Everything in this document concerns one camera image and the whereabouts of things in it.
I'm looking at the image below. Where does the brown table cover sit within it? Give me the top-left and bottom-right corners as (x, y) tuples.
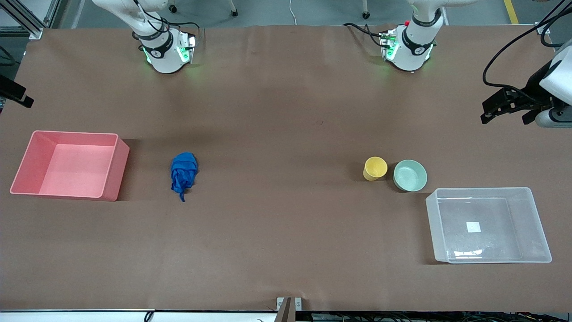
(0, 25), (572, 312)

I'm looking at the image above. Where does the black right arm base cable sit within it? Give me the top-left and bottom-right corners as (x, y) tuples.
(132, 0), (200, 45)

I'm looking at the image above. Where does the aluminium frame profile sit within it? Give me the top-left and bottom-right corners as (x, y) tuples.
(0, 0), (62, 39)

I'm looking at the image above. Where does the pink plastic box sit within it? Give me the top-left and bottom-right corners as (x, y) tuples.
(10, 130), (130, 202)

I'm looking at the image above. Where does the yellow cup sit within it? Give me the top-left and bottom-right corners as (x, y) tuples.
(363, 157), (388, 181)

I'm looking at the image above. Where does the blue cloth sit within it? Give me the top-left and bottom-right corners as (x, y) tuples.
(171, 152), (198, 202)

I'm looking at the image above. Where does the black left arm base cable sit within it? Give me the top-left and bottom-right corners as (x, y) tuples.
(343, 22), (387, 48)

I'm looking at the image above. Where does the clear plastic box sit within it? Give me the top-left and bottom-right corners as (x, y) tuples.
(425, 187), (552, 264)

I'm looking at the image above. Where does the black arm base cable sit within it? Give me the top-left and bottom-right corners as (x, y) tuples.
(343, 22), (387, 48)
(132, 0), (200, 45)

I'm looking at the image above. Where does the metal table edge bracket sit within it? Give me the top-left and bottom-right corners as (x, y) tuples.
(276, 297), (303, 322)

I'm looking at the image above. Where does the pale green bowl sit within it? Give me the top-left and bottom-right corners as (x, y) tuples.
(393, 160), (428, 192)

